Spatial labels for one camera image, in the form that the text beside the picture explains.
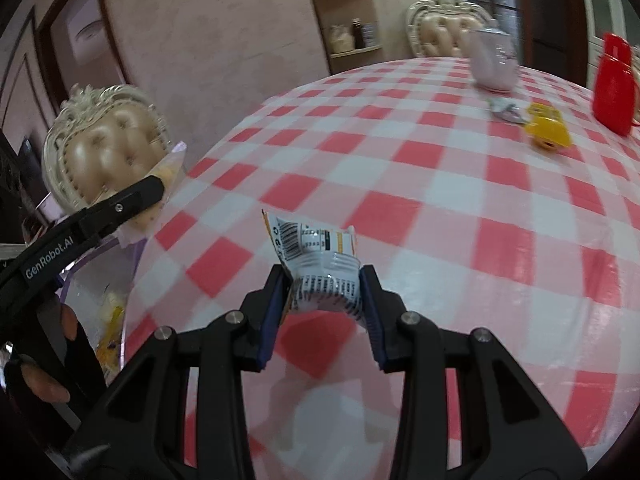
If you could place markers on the left hand in black glove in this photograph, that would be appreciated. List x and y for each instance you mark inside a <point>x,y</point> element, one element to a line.
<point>51,384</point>

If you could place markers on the yellow bread bag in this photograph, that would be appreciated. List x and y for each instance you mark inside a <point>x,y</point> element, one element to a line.
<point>111,315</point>

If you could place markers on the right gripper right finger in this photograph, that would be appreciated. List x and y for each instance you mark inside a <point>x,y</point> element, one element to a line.
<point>468,411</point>

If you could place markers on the dark bottle on shelf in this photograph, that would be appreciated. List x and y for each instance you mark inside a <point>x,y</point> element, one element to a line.
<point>357,34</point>

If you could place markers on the yellow snack wrapper on table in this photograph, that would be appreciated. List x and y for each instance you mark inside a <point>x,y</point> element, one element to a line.
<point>547,128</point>

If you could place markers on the green white wrapper near teapot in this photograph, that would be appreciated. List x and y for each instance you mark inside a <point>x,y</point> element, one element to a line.
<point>506,110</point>

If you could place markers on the red plastic thermos jug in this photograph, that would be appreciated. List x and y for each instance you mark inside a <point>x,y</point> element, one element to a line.
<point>615,89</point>

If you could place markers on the cream tufted chair at left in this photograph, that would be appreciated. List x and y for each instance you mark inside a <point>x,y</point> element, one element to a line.
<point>103,140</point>

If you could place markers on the dark wood glass door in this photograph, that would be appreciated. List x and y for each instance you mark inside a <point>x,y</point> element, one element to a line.
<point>551,35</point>

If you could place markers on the white glass door cabinet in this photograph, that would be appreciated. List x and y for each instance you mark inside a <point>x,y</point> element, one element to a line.
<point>616,16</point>

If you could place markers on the cream tufted chair by shelf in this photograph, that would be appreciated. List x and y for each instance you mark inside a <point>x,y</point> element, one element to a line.
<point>442,28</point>

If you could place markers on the wooden corner shelf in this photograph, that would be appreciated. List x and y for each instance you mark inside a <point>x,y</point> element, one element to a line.
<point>335,23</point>

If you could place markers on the white ceramic teapot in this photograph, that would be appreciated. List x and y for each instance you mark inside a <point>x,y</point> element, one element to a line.
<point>493,60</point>

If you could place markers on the clear plastic collection bag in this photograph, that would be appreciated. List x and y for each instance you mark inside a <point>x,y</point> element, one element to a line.
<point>111,267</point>

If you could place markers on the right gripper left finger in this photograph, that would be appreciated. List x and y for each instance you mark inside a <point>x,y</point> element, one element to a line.
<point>176,410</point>

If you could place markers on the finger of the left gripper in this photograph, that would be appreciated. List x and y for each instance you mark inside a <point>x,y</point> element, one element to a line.
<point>35,272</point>

